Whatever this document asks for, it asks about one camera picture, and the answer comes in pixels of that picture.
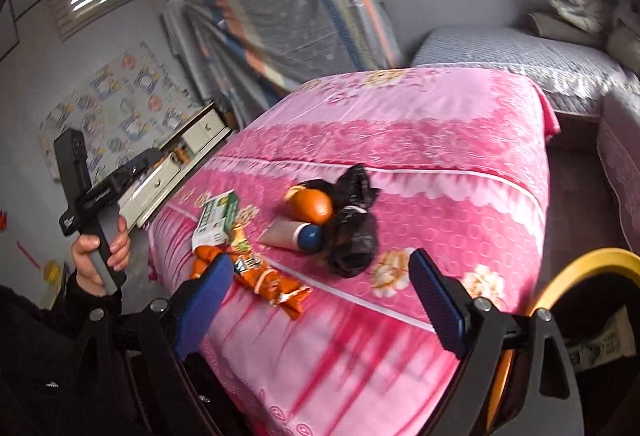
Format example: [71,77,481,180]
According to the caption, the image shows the yellow rimmed trash bin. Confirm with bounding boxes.
[479,249,640,436]

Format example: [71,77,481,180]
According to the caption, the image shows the white green tissue pack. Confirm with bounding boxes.
[570,305,640,370]

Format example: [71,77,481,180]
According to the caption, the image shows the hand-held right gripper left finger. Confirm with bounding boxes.
[72,253,237,436]

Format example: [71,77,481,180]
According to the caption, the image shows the white green medicine box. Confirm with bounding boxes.
[192,190,242,249]

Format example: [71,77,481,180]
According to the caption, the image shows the white low cabinet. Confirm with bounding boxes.
[117,101,234,233]

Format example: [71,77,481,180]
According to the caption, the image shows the pink floral bedsheet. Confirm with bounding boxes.
[147,66,562,436]

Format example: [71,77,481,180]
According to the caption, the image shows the beige cushion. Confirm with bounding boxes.
[605,0,640,68]

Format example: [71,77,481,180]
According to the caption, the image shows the person's black jacket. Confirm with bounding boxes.
[0,285,83,436]

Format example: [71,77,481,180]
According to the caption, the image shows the black plastic bag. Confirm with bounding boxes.
[324,163,382,278]

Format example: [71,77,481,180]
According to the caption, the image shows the grey bolster pillow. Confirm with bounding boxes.
[527,11,602,48]

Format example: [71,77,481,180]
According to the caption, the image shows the small yellow object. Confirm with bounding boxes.
[42,260,64,290]

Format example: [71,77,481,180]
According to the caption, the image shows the orange snack packet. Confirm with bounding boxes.
[191,225,312,321]

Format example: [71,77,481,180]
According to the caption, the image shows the grey quilted sofa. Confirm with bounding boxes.
[410,24,640,262]

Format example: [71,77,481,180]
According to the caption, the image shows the striped floral cloth cover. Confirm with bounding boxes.
[182,0,407,133]

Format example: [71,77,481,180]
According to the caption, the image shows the grey tube with blue cap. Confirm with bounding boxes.
[257,217,324,253]

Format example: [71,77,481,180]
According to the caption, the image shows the person's left hand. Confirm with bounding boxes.
[70,216,132,297]

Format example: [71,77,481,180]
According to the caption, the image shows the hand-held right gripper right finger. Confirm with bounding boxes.
[407,247,586,436]

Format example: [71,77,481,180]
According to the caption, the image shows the cartoon wall poster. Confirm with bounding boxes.
[39,41,202,183]

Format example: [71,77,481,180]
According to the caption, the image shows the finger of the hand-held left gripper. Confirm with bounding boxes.
[120,149,163,197]

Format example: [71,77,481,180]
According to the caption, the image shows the person's left forearm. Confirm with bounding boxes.
[50,269,124,334]

